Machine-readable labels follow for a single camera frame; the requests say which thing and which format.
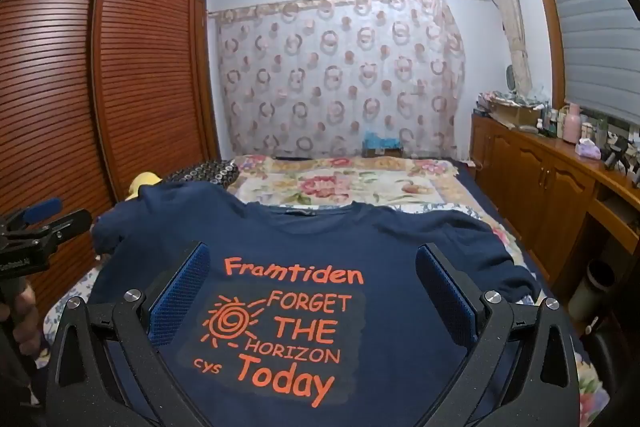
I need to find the circle-patterned sheer curtain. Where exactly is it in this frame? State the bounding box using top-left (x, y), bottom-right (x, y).
top-left (215, 0), bottom-right (467, 160)

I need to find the yellow plush toy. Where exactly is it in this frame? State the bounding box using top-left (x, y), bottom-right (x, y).
top-left (125, 172), bottom-right (163, 202)

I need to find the cardboard box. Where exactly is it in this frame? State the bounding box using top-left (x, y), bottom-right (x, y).
top-left (487, 99), bottom-right (543, 128)

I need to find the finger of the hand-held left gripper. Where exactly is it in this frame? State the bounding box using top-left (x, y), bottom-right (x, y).
top-left (0, 209), bottom-right (93, 258)
top-left (0, 198), bottom-right (63, 233)

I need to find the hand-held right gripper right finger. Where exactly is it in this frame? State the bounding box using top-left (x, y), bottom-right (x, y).
top-left (415, 243), bottom-right (583, 427)

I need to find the wooden louvered wardrobe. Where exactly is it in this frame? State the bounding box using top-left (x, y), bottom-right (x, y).
top-left (0, 0), bottom-right (221, 323)

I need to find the beige tied curtain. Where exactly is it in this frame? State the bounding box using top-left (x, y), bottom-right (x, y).
top-left (479, 0), bottom-right (533, 95)

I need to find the blue bag in wooden box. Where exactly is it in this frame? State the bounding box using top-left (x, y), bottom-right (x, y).
top-left (361, 130), bottom-right (404, 158)

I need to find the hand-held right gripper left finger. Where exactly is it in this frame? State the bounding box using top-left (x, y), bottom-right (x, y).
top-left (47, 241), bottom-right (213, 427)

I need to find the grey window blind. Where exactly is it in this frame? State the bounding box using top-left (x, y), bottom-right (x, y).
top-left (530, 0), bottom-right (640, 122)

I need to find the blue floral bedsheet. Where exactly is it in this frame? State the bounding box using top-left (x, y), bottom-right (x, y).
top-left (42, 199), bottom-right (601, 427)

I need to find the small black tripod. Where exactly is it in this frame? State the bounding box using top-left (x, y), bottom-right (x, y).
top-left (602, 137), bottom-right (636, 172)

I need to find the wooden sideboard cabinet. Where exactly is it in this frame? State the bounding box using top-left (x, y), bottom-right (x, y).
top-left (470, 114), bottom-right (640, 288)

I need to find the floral blanket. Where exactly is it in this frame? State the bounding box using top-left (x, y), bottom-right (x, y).
top-left (227, 155), bottom-right (521, 268)

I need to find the grey cylindrical bin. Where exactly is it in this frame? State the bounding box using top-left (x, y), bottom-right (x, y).
top-left (567, 259), bottom-right (616, 323)

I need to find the cluster of small cosmetic bottles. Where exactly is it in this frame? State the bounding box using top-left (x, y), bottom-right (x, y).
top-left (537, 107), bottom-right (563, 138)

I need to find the navy blue printed t-shirt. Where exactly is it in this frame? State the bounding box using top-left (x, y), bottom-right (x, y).
top-left (90, 182), bottom-right (543, 427)

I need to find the pink bottle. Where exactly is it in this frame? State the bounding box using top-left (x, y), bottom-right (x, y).
top-left (562, 103), bottom-right (583, 144)

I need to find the navy medallion-patterned pillow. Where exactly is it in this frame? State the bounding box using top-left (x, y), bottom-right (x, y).
top-left (165, 159), bottom-right (240, 195)

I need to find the person's left hand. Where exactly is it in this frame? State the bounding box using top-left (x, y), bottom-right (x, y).
top-left (0, 283), bottom-right (42, 372)

